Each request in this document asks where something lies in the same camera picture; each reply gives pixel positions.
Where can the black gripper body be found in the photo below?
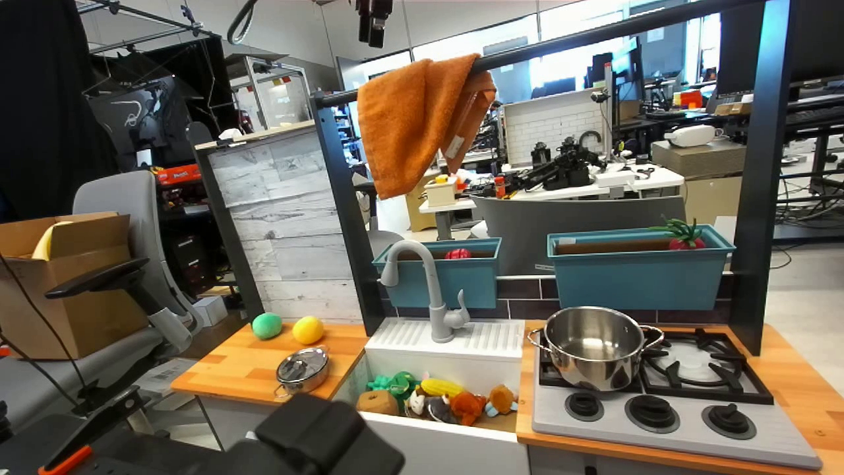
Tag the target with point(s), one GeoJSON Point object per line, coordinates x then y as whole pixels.
{"type": "Point", "coordinates": [373, 9]}

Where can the orange towel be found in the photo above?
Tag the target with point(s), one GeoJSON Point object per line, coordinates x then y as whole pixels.
{"type": "Point", "coordinates": [414, 123]}

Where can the white toy sink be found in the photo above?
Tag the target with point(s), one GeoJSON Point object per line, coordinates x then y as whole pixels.
{"type": "Point", "coordinates": [477, 339]}

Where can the metal shelf rack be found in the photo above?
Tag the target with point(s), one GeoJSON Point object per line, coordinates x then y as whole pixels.
{"type": "Point", "coordinates": [267, 94]}

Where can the grey wood plank panel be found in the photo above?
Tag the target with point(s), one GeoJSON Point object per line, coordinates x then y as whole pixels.
{"type": "Point", "coordinates": [282, 229]}

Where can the red toy in planter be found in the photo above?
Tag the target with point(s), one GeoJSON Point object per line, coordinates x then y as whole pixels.
{"type": "Point", "coordinates": [458, 254]}

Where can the teal planter box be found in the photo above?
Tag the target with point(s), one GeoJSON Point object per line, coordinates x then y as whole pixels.
{"type": "Point", "coordinates": [465, 280]}
{"type": "Point", "coordinates": [634, 280]}

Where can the grey toy faucet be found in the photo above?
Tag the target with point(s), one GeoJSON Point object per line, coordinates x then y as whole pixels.
{"type": "Point", "coordinates": [436, 300]}

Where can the grey office chair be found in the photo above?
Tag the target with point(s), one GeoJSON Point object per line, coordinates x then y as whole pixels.
{"type": "Point", "coordinates": [122, 212]}

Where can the yellow toy ball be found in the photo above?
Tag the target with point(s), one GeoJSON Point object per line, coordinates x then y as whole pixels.
{"type": "Point", "coordinates": [309, 332]}

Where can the green toy ball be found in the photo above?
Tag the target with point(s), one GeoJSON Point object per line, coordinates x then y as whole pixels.
{"type": "Point", "coordinates": [267, 327]}

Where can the brown cardboard carton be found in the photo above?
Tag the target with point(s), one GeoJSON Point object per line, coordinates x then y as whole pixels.
{"type": "Point", "coordinates": [701, 159]}

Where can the small steel bowl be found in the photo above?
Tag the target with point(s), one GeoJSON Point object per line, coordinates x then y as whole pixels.
{"type": "Point", "coordinates": [305, 370]}

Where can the wooden toy kitchen unit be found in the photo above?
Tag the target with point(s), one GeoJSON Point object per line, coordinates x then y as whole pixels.
{"type": "Point", "coordinates": [239, 361]}

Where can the green toy vegetable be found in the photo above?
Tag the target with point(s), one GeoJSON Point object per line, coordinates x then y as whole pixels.
{"type": "Point", "coordinates": [392, 383]}

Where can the yellow toy fruit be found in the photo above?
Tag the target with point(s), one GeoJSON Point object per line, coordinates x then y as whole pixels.
{"type": "Point", "coordinates": [441, 390]}

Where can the red toy plant with leaves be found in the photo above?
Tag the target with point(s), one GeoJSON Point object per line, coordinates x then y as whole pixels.
{"type": "Point", "coordinates": [684, 237]}

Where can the brown toy kiwi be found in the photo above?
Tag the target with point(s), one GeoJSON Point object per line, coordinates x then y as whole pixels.
{"type": "Point", "coordinates": [378, 403]}

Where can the steel pot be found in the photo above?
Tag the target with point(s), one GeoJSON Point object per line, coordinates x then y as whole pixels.
{"type": "Point", "coordinates": [598, 348]}

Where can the dark toy food piece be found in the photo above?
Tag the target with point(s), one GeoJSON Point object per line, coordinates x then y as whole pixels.
{"type": "Point", "coordinates": [440, 410]}

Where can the orange toy fruit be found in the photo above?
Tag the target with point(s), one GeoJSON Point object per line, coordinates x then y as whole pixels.
{"type": "Point", "coordinates": [469, 408]}

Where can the small orange toy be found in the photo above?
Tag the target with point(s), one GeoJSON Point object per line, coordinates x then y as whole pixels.
{"type": "Point", "coordinates": [503, 399]}

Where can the open cardboard box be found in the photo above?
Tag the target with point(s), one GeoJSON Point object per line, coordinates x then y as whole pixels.
{"type": "Point", "coordinates": [81, 327]}

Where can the black stove knob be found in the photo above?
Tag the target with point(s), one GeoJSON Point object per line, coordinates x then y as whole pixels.
{"type": "Point", "coordinates": [584, 404]}
{"type": "Point", "coordinates": [654, 412]}
{"type": "Point", "coordinates": [729, 420]}

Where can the grey toy stove top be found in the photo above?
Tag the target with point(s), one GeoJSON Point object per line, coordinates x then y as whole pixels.
{"type": "Point", "coordinates": [615, 436]}

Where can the orange and black clamp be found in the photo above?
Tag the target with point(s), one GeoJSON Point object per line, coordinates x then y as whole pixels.
{"type": "Point", "coordinates": [65, 460]}

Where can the black plastic mount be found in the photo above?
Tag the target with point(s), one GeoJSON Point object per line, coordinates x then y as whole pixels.
{"type": "Point", "coordinates": [327, 440]}

